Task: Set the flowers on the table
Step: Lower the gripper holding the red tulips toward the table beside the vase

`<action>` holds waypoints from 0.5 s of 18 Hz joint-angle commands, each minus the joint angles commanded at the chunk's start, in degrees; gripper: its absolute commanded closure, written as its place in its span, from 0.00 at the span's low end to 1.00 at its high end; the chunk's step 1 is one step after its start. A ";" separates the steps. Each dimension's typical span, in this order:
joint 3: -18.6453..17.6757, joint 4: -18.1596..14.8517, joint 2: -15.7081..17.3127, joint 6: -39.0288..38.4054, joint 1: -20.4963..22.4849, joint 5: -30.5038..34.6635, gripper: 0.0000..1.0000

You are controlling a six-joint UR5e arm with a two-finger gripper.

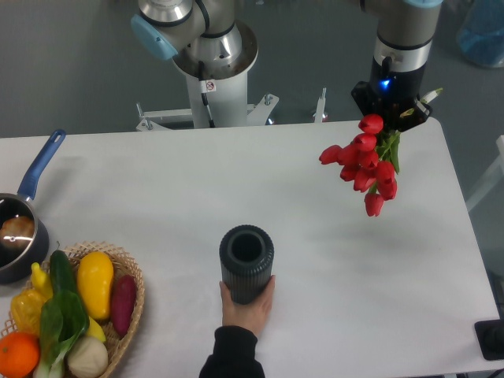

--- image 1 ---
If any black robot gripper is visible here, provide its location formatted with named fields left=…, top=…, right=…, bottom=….
left=351, top=65, right=432, bottom=132

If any red tulip bouquet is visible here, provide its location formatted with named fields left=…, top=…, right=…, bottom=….
left=318, top=87, right=444, bottom=218

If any black ribbed vase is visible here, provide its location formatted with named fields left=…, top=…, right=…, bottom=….
left=219, top=224, right=275, bottom=305

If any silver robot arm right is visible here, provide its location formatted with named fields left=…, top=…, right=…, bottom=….
left=351, top=1, right=442, bottom=132

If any black sleeved forearm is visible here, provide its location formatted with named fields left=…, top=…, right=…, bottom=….
left=199, top=326, right=265, bottom=378

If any person's hand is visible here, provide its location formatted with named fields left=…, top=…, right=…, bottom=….
left=219, top=276, right=276, bottom=337

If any blue plastic container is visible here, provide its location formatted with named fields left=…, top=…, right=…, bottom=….
left=456, top=0, right=503, bottom=69

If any black device at edge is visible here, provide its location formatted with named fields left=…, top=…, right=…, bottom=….
left=474, top=320, right=504, bottom=361

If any purple sweet potato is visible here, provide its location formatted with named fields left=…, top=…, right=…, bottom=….
left=110, top=275, right=136, bottom=338

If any yellow squash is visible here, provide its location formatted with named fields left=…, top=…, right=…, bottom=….
left=76, top=251, right=114, bottom=321

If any green cucumber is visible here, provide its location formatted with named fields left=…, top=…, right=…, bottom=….
left=50, top=250, right=78, bottom=294

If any small yellow pepper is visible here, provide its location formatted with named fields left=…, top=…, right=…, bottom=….
left=31, top=262, right=53, bottom=299

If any brown meat patty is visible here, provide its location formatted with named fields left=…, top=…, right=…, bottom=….
left=1, top=216, right=35, bottom=250

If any green bok choy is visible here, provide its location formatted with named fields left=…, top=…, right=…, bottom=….
left=34, top=290, right=89, bottom=377

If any white onion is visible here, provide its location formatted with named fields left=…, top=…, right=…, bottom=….
left=67, top=336, right=109, bottom=378

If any yellow bell pepper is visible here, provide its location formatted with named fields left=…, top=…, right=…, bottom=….
left=10, top=289, right=46, bottom=337

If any orange fruit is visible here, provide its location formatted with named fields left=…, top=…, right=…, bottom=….
left=1, top=332, right=40, bottom=378

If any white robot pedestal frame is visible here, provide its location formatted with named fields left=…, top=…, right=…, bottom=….
left=135, top=74, right=328, bottom=132

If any blue handled saucepan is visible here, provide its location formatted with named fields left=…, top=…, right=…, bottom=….
left=1, top=129, right=66, bottom=284

